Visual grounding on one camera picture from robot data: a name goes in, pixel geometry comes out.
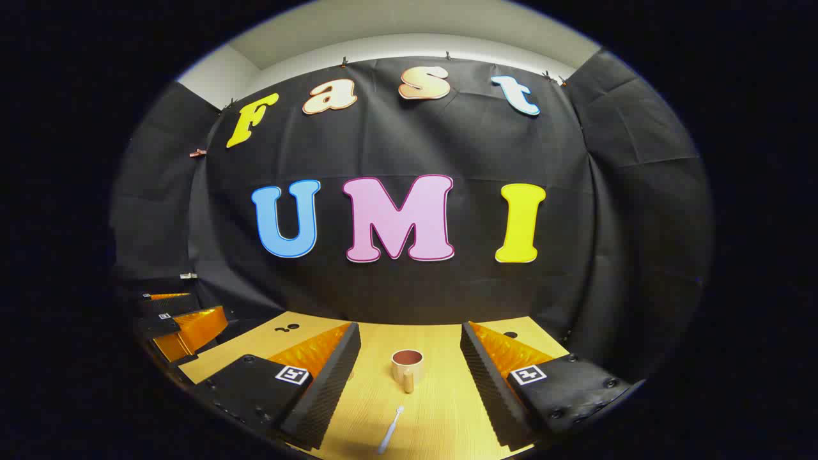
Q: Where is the beige cup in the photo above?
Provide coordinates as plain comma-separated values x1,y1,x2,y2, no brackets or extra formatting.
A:
391,349,424,394

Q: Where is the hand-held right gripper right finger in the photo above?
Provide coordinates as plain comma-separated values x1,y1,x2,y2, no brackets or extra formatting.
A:
460,321,633,451

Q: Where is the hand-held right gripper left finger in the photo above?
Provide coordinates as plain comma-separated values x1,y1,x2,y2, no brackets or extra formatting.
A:
192,321,362,451

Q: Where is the black backdrop cloth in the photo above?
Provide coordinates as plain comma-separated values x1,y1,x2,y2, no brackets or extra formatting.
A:
109,48,713,384

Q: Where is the white toothbrush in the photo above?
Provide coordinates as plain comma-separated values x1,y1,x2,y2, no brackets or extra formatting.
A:
377,406,405,455

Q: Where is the wooden desktop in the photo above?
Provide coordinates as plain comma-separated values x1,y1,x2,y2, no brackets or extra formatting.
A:
176,311,573,460

